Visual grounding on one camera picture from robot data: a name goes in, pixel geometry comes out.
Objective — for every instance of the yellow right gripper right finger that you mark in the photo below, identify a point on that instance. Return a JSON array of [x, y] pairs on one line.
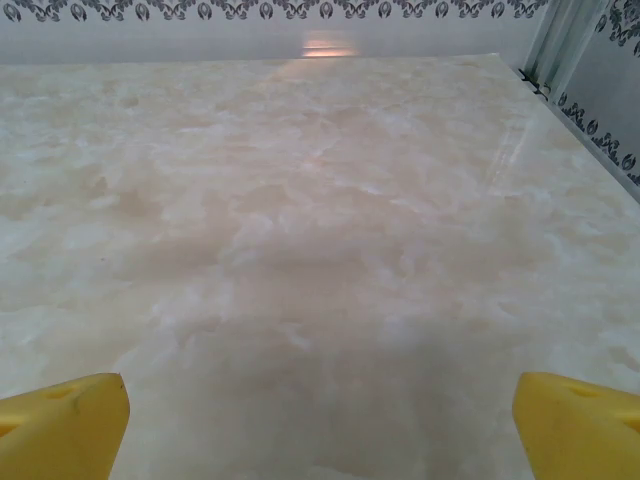
[[580, 435]]

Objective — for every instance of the aluminium frame corner post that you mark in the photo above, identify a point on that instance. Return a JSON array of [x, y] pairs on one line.
[[565, 40]]

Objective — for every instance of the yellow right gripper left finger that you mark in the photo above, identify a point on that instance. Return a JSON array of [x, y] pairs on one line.
[[60, 430]]

